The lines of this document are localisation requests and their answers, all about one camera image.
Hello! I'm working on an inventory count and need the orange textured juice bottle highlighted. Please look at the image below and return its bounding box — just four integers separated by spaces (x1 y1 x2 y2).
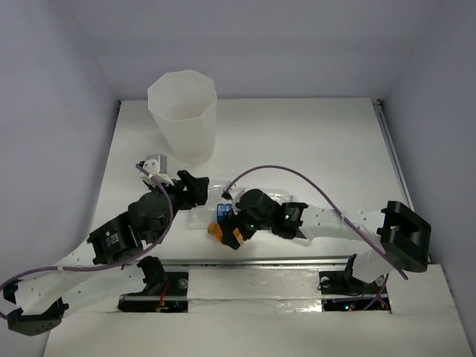
208 223 245 250

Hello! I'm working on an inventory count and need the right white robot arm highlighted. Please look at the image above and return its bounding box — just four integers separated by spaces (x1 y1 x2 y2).
208 189 431 296

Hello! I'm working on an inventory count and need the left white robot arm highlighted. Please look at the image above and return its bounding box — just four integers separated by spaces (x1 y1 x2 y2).
1 170 210 336

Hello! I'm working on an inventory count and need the translucent white plastic bin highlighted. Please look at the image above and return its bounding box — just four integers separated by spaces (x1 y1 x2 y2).
147 70 218 165

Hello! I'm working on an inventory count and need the clear bottle green label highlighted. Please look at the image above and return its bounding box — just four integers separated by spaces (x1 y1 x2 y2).
207 179 237 205

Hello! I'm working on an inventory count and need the clear crushed unlabelled bottle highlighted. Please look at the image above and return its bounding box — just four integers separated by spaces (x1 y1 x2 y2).
263 189 299 204

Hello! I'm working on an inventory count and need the clear bottle orange blue label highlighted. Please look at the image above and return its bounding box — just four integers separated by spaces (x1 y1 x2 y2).
296 239 312 247

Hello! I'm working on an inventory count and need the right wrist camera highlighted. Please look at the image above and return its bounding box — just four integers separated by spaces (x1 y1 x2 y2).
222 187 245 209

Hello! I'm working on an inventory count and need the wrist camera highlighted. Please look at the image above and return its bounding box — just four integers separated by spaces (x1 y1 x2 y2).
139 154 167 179
222 187 245 209

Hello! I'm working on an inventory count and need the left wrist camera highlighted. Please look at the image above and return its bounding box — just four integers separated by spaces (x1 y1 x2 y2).
139 154 167 179

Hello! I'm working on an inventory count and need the aluminium side rail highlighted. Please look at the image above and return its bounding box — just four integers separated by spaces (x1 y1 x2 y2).
371 99 414 210

